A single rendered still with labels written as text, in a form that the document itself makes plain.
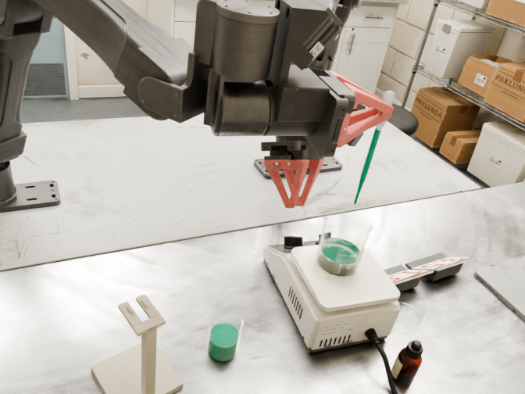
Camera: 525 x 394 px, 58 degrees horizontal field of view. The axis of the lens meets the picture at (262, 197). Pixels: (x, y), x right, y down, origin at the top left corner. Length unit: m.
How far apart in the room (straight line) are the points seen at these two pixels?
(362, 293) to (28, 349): 0.43
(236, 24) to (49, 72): 3.14
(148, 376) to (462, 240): 0.65
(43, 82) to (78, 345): 2.99
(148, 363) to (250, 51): 0.34
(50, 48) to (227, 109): 3.06
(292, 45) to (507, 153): 2.59
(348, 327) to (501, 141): 2.44
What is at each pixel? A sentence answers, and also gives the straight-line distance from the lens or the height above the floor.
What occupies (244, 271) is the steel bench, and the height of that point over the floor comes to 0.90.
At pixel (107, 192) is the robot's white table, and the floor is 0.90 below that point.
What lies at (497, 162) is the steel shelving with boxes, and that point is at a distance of 3.03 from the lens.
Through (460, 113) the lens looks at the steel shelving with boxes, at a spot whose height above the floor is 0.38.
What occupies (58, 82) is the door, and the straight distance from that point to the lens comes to 3.56.
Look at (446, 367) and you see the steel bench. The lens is 0.74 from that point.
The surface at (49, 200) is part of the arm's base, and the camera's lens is 0.90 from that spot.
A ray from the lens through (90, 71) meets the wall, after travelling 3.57.
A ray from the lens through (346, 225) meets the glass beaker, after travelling 0.67.
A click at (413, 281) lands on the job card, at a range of 0.81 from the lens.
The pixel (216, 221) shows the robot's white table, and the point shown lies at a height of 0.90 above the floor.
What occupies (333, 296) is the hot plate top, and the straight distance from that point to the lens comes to 0.63.
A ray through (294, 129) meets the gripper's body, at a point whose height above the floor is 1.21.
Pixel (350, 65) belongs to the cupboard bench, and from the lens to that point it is 3.63.
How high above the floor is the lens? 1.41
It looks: 33 degrees down
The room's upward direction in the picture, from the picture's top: 10 degrees clockwise
